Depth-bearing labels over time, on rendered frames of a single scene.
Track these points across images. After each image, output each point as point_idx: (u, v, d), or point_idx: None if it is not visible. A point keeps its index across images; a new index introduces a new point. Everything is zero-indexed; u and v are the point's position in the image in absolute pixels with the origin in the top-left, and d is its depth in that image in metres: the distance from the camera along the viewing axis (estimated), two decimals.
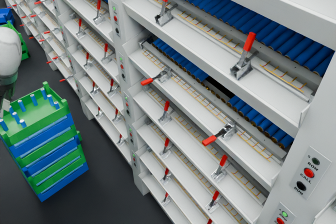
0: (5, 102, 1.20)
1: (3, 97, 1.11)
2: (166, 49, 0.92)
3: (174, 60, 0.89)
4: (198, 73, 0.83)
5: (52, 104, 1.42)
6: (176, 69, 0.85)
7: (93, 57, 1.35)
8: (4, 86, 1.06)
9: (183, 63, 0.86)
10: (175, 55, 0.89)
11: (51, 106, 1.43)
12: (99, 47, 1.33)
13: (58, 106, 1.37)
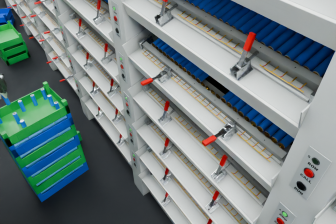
0: None
1: None
2: (166, 49, 0.92)
3: (174, 60, 0.89)
4: (198, 73, 0.83)
5: (52, 104, 1.42)
6: (176, 69, 0.85)
7: (93, 57, 1.35)
8: None
9: (183, 63, 0.86)
10: (175, 55, 0.89)
11: (51, 106, 1.43)
12: (99, 47, 1.33)
13: (58, 106, 1.37)
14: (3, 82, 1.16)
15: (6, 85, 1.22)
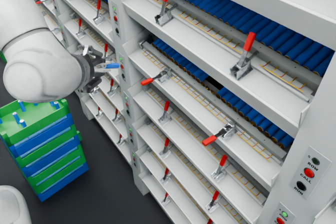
0: (99, 69, 0.88)
1: None
2: (166, 49, 0.92)
3: (174, 60, 0.89)
4: (198, 73, 0.83)
5: (52, 104, 1.42)
6: (176, 69, 0.85)
7: (93, 57, 1.35)
8: None
9: (183, 63, 0.86)
10: (175, 55, 0.89)
11: (51, 106, 1.43)
12: (99, 47, 1.33)
13: (58, 106, 1.37)
14: (94, 49, 0.79)
15: None
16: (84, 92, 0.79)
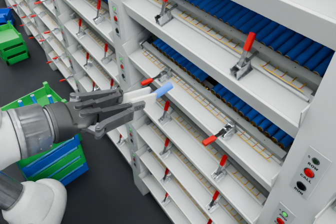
0: (128, 99, 0.64)
1: (97, 111, 0.57)
2: (166, 49, 0.92)
3: (174, 60, 0.89)
4: (198, 73, 0.83)
5: None
6: (176, 69, 0.85)
7: (93, 57, 1.35)
8: (58, 122, 0.51)
9: (183, 63, 0.86)
10: (175, 55, 0.89)
11: None
12: (99, 47, 1.33)
13: None
14: (107, 132, 0.57)
15: (132, 113, 0.60)
16: (70, 97, 0.61)
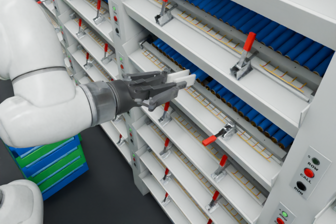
0: None
1: None
2: (166, 49, 0.92)
3: (174, 60, 0.89)
4: None
5: None
6: (176, 69, 0.85)
7: (93, 57, 1.35)
8: None
9: (183, 63, 0.86)
10: (175, 55, 0.89)
11: None
12: (99, 47, 1.33)
13: None
14: (133, 73, 0.71)
15: None
16: (150, 108, 0.63)
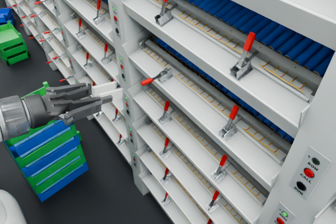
0: (96, 91, 0.76)
1: (68, 102, 0.68)
2: (169, 46, 0.92)
3: (177, 57, 0.89)
4: (202, 69, 0.83)
5: None
6: (180, 66, 0.85)
7: (93, 57, 1.35)
8: (34, 110, 0.63)
9: (186, 60, 0.87)
10: (179, 52, 0.89)
11: None
12: (99, 47, 1.33)
13: None
14: (75, 120, 0.68)
15: (100, 105, 0.71)
16: (46, 91, 0.73)
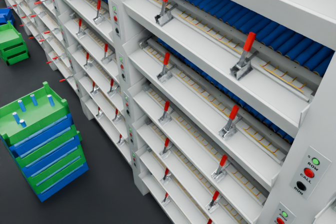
0: None
1: None
2: (170, 46, 0.92)
3: (178, 57, 0.89)
4: (202, 69, 0.83)
5: (52, 104, 1.42)
6: (181, 65, 0.86)
7: (93, 57, 1.35)
8: None
9: (187, 60, 0.87)
10: None
11: (51, 106, 1.43)
12: (99, 47, 1.33)
13: (212, 76, 0.83)
14: None
15: None
16: None
